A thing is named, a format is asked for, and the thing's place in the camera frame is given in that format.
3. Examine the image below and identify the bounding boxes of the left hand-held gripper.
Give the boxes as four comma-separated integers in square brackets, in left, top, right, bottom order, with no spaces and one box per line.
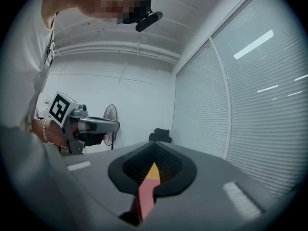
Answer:
[47,91,121,155]

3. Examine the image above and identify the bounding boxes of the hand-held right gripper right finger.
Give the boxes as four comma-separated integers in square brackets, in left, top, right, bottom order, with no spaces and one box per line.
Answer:
[144,141,300,231]

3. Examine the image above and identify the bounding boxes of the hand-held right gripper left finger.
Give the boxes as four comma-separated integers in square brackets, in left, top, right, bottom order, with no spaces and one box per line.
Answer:
[1,125,156,231]

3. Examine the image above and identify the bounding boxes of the person's left forearm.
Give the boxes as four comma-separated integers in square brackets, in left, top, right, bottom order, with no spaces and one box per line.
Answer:
[30,118,49,144]

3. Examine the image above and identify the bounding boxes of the person's left hand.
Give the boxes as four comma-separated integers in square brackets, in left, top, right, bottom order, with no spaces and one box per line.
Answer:
[47,121,85,149]

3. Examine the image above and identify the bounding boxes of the black standing fan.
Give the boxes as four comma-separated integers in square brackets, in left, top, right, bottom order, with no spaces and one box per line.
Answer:
[103,103,119,151]

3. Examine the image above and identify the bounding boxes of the black office chair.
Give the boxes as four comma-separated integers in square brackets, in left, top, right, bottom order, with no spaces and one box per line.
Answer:
[148,128,173,144]

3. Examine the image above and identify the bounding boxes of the grey window blinds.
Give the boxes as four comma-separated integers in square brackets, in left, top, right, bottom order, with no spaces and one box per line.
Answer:
[174,0,307,200]

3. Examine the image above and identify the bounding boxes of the grey chest harness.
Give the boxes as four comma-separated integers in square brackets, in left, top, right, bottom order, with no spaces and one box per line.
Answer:
[42,39,56,70]

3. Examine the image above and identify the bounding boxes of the person's white shirt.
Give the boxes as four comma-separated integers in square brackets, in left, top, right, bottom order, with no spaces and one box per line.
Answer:
[0,0,57,134]

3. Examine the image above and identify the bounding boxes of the pearl bracelet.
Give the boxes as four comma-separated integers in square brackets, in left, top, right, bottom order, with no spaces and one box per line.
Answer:
[41,119,49,143]

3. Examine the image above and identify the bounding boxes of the black head-mounted camera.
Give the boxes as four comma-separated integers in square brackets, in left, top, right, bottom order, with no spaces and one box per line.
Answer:
[135,10,164,32]

